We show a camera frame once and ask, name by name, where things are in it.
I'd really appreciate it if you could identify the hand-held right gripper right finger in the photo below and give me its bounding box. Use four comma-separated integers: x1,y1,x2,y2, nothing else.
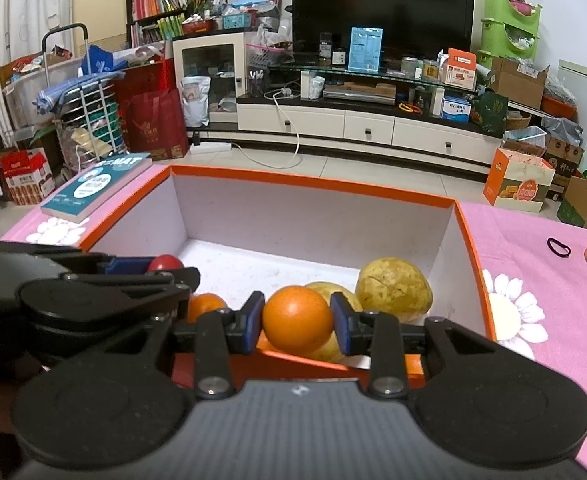
329,292,495,400

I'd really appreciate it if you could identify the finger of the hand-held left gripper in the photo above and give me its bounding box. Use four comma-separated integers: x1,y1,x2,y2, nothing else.
0,241,150,277
61,267,201,297

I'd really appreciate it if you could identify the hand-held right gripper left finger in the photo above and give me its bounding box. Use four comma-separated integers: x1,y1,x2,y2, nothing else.
102,291,266,400

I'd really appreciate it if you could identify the red cherry tomato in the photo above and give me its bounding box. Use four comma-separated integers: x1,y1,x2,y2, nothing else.
146,254,185,274

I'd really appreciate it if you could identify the yellow guava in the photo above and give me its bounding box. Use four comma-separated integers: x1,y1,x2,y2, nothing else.
304,281,365,365

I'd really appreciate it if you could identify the small round orange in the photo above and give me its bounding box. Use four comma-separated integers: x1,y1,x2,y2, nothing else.
262,299,335,356

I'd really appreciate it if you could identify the orange cardboard box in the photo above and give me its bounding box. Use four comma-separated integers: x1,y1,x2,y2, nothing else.
81,164,498,391

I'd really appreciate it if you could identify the teal book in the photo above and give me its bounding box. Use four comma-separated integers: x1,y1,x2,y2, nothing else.
40,152,153,223

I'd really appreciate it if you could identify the red and white carton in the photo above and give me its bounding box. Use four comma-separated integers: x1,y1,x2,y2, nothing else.
0,147,57,206

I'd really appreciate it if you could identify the red gift bag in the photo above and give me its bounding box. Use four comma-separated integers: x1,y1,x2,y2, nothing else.
122,89,190,161
114,59,177,101

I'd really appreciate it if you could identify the white pouch bag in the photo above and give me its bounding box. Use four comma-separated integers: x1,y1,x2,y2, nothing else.
181,76,211,128

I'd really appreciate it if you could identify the blue grey folded cloth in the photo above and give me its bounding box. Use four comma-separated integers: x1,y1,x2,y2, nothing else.
36,74,124,113

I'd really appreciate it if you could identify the clear storage bin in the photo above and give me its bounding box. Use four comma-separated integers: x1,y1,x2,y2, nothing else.
1,57,82,131

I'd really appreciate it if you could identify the white television stand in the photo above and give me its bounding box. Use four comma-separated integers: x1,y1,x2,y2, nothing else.
236,67,509,166

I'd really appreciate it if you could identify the blue bag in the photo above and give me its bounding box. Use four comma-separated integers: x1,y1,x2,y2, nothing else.
81,45,127,78

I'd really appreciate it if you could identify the white glass-door cabinet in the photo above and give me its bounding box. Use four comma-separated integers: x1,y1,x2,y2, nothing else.
172,30,248,123

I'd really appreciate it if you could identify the black pen holder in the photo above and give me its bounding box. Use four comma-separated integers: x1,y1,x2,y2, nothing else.
248,71,269,98

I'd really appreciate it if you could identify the orange paper gift bag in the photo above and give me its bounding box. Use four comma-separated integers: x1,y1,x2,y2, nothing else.
483,148,557,213

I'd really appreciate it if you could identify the silver media player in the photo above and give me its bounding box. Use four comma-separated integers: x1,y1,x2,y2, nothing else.
322,85,397,106

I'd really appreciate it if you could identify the white upright device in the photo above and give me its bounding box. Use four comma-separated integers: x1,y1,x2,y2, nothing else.
301,71,327,100

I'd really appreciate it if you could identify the pink plastic basket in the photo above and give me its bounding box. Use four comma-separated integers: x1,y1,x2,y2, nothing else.
246,42,294,68

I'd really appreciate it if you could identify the blue and white box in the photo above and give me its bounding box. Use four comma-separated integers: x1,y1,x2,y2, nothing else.
441,97,473,123

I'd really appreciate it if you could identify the clear plastic bin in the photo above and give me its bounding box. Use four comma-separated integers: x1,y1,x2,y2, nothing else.
502,126,548,156

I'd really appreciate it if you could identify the dark green gift bag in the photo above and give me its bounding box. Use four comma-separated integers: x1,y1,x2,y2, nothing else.
471,91,510,138

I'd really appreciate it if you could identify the teal plastic basket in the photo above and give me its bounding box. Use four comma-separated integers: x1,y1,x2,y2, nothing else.
222,12,253,31

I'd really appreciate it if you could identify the standing air conditioner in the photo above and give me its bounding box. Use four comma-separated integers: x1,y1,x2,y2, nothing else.
71,0,129,53

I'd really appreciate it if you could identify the dark bookshelf with books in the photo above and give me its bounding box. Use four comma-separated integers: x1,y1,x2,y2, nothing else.
126,0,192,51

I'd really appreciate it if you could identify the white curtain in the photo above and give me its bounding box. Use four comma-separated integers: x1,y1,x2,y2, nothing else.
0,0,82,126

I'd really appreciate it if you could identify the green printed cardboard box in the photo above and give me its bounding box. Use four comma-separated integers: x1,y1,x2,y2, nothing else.
557,175,587,231

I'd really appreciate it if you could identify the blue packet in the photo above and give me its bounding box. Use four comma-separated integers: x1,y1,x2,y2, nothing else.
348,26,384,72

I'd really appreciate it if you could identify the brown printed cardboard box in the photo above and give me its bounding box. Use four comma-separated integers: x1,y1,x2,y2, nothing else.
543,135,585,176

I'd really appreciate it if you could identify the orange and white small box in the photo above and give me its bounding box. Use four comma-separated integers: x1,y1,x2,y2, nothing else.
441,48,478,91

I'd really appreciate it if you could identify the black television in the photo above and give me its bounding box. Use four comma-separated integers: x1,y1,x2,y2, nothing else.
292,0,475,58

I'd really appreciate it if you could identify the green plastic rack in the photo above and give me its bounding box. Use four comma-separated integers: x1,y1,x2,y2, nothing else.
478,0,543,68

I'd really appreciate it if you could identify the wire trolley cart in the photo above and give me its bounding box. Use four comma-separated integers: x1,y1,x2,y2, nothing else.
41,23,127,171

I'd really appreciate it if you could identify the white cable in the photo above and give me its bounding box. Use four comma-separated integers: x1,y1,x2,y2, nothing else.
231,91,302,168

